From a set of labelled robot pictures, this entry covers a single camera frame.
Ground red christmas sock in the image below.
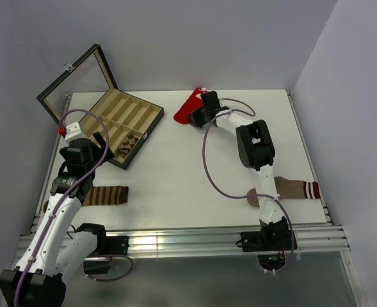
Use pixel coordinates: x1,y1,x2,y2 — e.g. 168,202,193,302
173,88,207,124

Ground tan argyle sock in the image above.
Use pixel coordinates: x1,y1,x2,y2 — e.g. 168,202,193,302
116,134,139,159

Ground black compartment display box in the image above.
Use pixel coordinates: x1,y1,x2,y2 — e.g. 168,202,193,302
37,44,164,169

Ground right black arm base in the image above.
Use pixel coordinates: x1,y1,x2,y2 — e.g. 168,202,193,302
236,217,298,273

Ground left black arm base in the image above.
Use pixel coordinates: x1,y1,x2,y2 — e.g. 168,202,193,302
83,236,129,275

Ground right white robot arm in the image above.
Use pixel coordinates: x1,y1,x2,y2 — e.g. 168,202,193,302
190,91,292,249

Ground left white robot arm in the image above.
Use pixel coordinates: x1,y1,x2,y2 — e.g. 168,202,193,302
0,132,113,306

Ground brown striped sock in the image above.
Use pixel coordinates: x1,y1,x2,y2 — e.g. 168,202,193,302
43,185,130,214

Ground tan sock maroon stripes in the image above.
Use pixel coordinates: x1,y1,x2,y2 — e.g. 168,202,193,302
246,175,321,209

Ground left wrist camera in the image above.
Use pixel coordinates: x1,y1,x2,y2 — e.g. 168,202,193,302
64,122,83,143

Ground aluminium frame rail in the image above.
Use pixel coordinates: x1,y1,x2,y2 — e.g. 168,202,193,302
13,223,351,262

